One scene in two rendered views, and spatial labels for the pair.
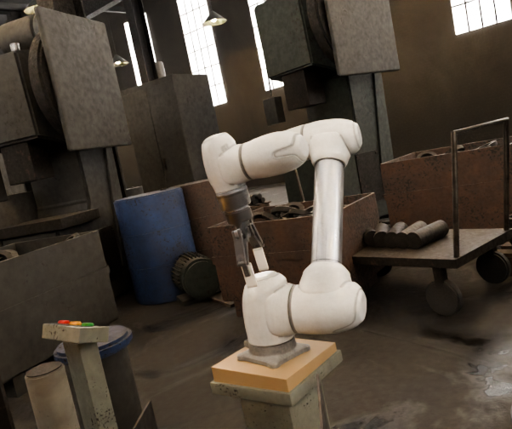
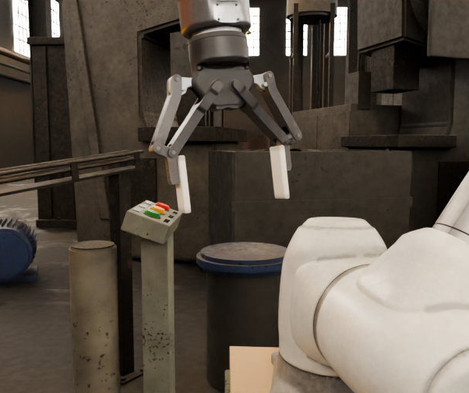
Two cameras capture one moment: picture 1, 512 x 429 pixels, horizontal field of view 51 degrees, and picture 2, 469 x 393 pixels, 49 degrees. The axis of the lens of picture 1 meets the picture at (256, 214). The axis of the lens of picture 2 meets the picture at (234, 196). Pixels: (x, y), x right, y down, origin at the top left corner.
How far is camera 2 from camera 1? 1.24 m
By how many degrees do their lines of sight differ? 50
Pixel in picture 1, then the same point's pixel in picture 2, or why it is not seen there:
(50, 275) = (328, 183)
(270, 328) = (291, 330)
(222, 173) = not seen: outside the picture
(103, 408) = (154, 328)
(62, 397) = (89, 285)
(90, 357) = (153, 257)
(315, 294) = (365, 300)
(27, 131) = (395, 32)
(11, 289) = not seen: hidden behind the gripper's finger
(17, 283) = not seen: hidden behind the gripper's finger
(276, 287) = (327, 251)
